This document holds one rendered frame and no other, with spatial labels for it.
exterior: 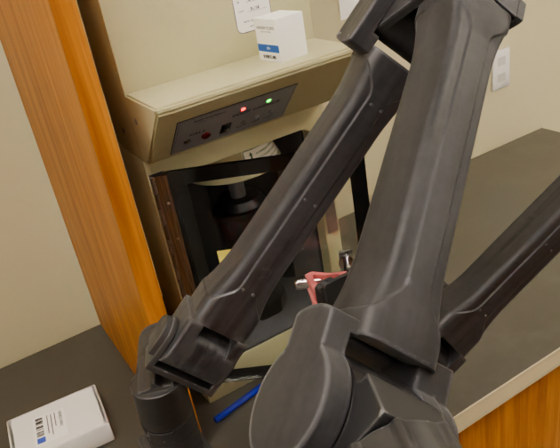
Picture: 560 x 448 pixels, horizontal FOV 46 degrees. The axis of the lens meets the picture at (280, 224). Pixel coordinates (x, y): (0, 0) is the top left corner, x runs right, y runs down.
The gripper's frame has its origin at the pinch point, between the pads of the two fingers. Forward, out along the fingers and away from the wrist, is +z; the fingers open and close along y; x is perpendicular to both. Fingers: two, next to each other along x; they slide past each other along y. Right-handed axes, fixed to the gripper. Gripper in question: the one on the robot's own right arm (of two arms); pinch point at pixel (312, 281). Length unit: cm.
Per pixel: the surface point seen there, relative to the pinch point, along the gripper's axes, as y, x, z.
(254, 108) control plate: 25.4, 0.0, 8.7
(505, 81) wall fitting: -8, -106, 59
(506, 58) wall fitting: -1, -107, 59
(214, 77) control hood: 31.0, 4.5, 10.2
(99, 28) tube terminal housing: 39.7, 15.9, 19.0
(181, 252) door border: 5.5, 14.4, 13.7
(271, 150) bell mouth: 13.8, -7.0, 19.5
